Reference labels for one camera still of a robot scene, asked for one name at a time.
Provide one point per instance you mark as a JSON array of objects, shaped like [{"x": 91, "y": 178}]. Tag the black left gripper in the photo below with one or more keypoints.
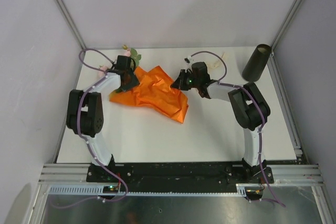
[{"x": 134, "y": 82}]

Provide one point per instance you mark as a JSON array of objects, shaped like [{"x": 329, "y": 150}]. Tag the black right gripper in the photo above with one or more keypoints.
[{"x": 179, "y": 83}]

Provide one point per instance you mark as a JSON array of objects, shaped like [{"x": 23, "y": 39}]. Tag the cream printed ribbon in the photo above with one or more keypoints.
[{"x": 219, "y": 62}]

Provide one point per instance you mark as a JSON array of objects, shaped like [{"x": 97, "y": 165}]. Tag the orange flower bouquet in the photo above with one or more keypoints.
[{"x": 154, "y": 91}]

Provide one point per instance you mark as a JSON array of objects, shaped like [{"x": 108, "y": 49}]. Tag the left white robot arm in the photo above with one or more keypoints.
[{"x": 85, "y": 107}]

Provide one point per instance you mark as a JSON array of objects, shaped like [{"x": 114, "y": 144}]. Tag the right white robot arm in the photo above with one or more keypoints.
[{"x": 249, "y": 107}]

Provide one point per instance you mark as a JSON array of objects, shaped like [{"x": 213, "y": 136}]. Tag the black cylindrical vase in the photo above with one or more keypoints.
[{"x": 256, "y": 63}]

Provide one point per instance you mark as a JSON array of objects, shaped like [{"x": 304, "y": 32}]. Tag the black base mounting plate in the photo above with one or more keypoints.
[{"x": 187, "y": 177}]

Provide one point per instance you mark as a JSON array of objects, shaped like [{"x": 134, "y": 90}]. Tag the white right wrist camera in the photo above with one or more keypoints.
[{"x": 188, "y": 59}]

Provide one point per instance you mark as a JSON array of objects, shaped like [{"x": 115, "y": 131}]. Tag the aluminium frame rail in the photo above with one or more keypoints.
[{"x": 70, "y": 23}]

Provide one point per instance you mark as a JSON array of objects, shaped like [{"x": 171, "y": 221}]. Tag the grey slotted cable duct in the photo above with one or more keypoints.
[{"x": 105, "y": 190}]

